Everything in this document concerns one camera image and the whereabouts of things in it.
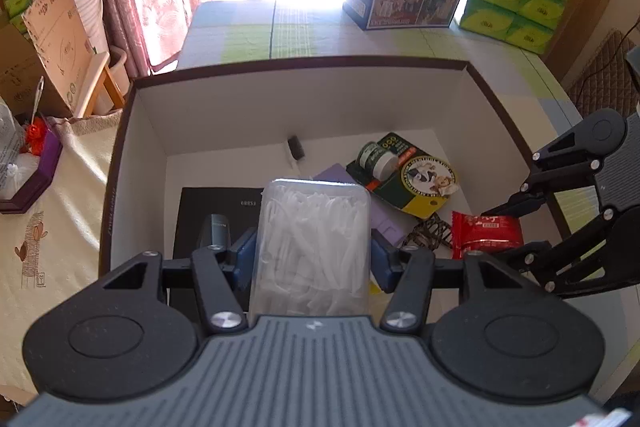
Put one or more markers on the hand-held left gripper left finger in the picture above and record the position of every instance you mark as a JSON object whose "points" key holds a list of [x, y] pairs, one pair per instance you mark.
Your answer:
{"points": [[245, 252]]}

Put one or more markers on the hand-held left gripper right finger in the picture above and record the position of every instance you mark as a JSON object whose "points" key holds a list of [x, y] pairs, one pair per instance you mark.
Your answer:
{"points": [[380, 262]]}

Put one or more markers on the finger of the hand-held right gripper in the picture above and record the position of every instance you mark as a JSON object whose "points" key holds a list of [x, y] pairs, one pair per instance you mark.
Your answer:
{"points": [[537, 194], [510, 254]]}

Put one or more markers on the red candy packet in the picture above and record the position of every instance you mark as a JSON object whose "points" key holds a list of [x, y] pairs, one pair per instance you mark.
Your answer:
{"points": [[480, 229]]}

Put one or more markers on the purple tube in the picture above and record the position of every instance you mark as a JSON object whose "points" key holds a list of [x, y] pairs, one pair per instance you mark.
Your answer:
{"points": [[385, 217]]}

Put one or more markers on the striped hair claw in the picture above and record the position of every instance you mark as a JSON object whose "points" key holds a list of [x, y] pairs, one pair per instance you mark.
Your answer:
{"points": [[425, 234]]}

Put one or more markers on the black shaver box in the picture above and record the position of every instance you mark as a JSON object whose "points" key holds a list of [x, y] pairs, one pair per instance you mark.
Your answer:
{"points": [[210, 202]]}

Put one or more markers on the clear floss pick box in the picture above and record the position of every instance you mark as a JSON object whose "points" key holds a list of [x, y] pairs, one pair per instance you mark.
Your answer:
{"points": [[310, 247]]}

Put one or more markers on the green printed card packet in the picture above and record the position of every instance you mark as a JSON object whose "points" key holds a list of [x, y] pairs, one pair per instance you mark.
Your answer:
{"points": [[400, 193]]}

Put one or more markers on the small green white jar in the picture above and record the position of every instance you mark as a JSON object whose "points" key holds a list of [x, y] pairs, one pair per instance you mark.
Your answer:
{"points": [[377, 159]]}

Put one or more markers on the white brush with black bristles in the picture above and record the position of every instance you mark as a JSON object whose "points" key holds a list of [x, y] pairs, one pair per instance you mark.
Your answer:
{"points": [[296, 147]]}

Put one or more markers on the brown storage box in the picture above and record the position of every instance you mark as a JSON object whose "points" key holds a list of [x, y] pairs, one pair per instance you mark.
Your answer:
{"points": [[250, 107]]}

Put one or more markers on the brown quilted chair cover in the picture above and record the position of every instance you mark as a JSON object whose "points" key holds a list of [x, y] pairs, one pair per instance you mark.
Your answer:
{"points": [[600, 77]]}

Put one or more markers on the beige embroidered cloth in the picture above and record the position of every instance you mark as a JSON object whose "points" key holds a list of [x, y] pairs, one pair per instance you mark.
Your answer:
{"points": [[60, 232]]}

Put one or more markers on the purple tray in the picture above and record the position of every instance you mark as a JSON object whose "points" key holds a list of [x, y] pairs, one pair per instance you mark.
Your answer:
{"points": [[42, 167]]}

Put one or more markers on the white bin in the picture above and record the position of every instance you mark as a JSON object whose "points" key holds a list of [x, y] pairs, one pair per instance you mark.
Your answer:
{"points": [[120, 67]]}

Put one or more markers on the wooden stool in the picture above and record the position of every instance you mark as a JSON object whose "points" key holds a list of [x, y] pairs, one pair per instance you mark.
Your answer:
{"points": [[100, 77]]}

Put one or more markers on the red ornament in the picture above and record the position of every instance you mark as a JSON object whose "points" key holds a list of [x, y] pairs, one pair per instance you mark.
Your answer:
{"points": [[35, 137]]}

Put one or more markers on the clear plastic bottle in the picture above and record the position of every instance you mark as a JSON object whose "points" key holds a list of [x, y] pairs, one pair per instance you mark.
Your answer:
{"points": [[10, 142]]}

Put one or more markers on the beige printed cardboard carton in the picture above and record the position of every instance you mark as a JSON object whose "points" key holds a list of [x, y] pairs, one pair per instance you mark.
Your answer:
{"points": [[60, 42]]}

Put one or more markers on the white striped paper bag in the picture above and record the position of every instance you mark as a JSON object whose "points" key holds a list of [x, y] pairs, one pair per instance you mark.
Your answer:
{"points": [[90, 12]]}

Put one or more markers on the single green tissue pack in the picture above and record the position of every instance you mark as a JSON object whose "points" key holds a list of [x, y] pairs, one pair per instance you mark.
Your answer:
{"points": [[12, 4]]}

